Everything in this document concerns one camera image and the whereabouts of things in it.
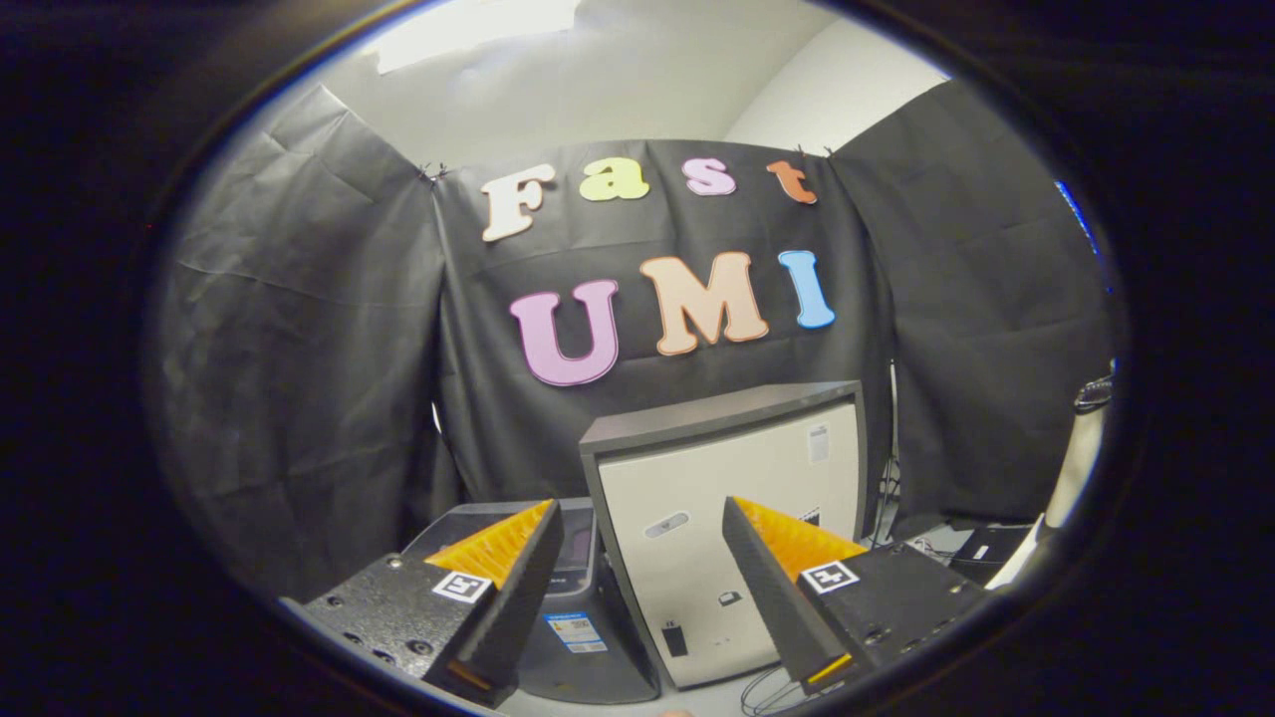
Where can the beige cabinet with dark frame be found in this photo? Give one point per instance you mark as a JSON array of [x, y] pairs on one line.
[[697, 478]]

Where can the black floor box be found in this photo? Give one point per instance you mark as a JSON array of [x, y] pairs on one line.
[[996, 553]]

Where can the black backdrop cloth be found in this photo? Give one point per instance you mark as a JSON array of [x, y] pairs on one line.
[[299, 349]]

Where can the grey washing machine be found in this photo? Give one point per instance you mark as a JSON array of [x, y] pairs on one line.
[[588, 667]]

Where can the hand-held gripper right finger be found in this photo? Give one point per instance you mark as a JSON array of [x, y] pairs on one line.
[[772, 597]]

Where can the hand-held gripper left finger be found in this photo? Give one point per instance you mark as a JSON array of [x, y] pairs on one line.
[[518, 597]]

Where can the white stand pole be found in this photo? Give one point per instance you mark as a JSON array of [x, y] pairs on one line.
[[1081, 468]]

